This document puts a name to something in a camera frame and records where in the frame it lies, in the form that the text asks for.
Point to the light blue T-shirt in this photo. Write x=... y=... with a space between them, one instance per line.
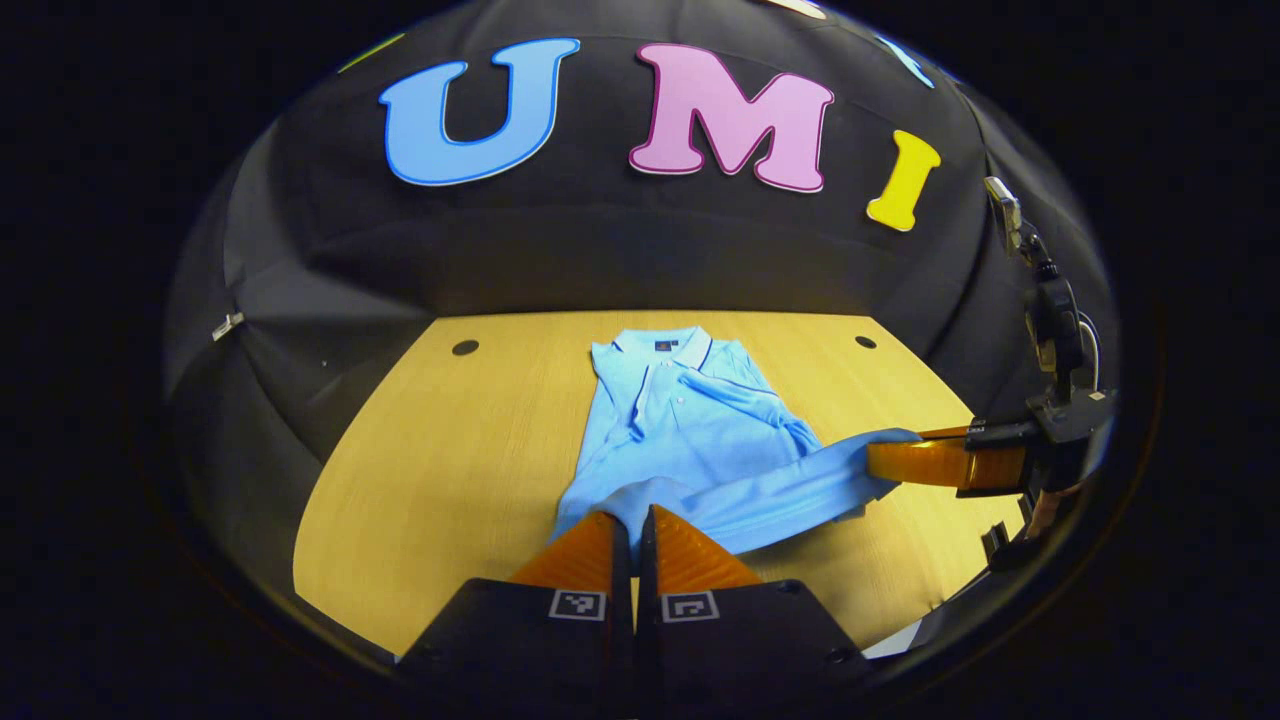
x=690 y=420

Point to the silver clamp clip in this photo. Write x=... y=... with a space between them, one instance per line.
x=227 y=326

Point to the black backdrop cloth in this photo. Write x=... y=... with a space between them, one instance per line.
x=600 y=250

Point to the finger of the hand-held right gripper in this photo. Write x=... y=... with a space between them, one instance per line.
x=930 y=465
x=975 y=433

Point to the black table bracket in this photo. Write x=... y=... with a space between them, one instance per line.
x=996 y=540

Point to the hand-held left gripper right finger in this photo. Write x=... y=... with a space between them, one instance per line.
x=740 y=650

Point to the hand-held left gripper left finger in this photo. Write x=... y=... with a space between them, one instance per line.
x=540 y=650

